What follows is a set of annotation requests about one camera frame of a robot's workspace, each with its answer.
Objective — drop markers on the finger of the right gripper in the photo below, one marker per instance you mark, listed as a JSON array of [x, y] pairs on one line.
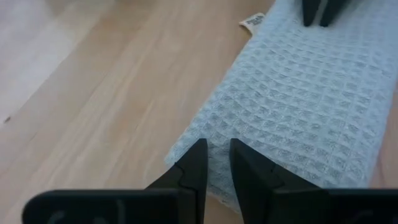
[[332, 11], [311, 11]]

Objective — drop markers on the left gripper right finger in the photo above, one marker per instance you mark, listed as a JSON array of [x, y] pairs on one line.
[[258, 177]]

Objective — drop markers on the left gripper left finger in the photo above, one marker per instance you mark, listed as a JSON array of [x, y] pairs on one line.
[[189, 174]]

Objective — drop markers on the grey microfiber towel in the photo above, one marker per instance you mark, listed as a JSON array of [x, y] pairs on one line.
[[295, 93]]

